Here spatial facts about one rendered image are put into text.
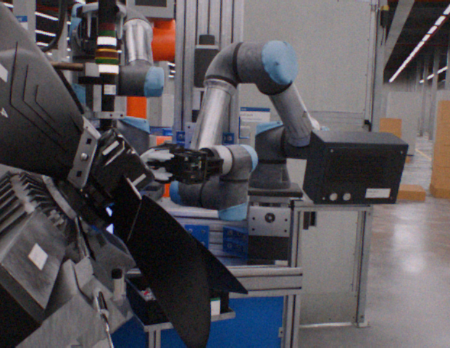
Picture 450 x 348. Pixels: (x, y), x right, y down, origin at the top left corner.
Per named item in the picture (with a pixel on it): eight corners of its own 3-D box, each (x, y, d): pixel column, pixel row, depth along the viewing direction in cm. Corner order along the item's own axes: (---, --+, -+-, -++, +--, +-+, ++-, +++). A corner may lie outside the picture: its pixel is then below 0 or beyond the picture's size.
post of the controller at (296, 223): (290, 268, 147) (294, 201, 144) (287, 264, 149) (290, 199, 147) (300, 267, 147) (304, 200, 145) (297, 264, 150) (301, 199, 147)
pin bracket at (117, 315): (64, 326, 87) (103, 293, 87) (69, 317, 92) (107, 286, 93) (86, 351, 87) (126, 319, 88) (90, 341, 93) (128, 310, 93)
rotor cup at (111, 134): (103, 240, 84) (164, 190, 85) (44, 172, 80) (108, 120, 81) (105, 220, 98) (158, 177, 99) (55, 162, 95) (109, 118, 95)
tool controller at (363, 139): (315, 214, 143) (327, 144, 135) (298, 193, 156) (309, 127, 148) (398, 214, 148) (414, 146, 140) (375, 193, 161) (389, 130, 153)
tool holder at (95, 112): (91, 118, 91) (91, 62, 90) (71, 117, 96) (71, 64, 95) (132, 118, 98) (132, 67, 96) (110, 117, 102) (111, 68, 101)
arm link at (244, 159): (259, 177, 133) (261, 144, 131) (232, 180, 124) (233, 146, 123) (236, 174, 138) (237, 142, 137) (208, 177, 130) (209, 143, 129)
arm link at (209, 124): (204, 35, 146) (159, 198, 135) (238, 33, 141) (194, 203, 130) (222, 56, 156) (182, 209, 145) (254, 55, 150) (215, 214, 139)
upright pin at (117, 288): (111, 307, 89) (110, 271, 88) (111, 301, 91) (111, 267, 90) (122, 306, 90) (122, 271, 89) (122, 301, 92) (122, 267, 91)
